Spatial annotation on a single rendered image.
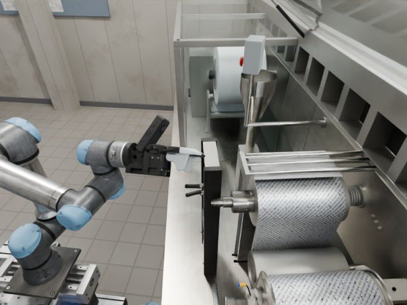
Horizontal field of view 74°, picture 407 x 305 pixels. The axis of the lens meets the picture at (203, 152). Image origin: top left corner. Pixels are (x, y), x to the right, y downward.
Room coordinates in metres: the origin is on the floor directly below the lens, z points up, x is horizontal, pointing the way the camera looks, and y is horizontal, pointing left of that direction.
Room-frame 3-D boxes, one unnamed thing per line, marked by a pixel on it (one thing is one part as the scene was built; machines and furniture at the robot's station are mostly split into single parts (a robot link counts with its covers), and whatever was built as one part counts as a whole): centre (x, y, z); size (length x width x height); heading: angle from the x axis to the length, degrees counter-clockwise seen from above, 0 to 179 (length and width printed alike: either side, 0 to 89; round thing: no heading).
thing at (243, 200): (0.54, -0.11, 1.34); 0.06 x 0.06 x 0.06; 3
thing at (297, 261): (0.42, -0.27, 1.18); 0.26 x 0.12 x 0.12; 93
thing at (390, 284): (0.31, -0.45, 1.28); 0.06 x 0.05 x 0.02; 93
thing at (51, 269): (0.63, 0.69, 0.87); 0.15 x 0.15 x 0.10
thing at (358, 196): (0.56, -0.43, 1.34); 0.07 x 0.07 x 0.07; 3
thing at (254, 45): (0.85, -0.15, 1.66); 0.07 x 0.07 x 0.10; 71
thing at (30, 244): (0.64, 0.69, 0.98); 0.13 x 0.12 x 0.14; 159
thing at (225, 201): (0.54, -0.05, 1.34); 0.06 x 0.03 x 0.03; 93
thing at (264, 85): (1.02, -0.22, 1.50); 0.14 x 0.14 x 0.06
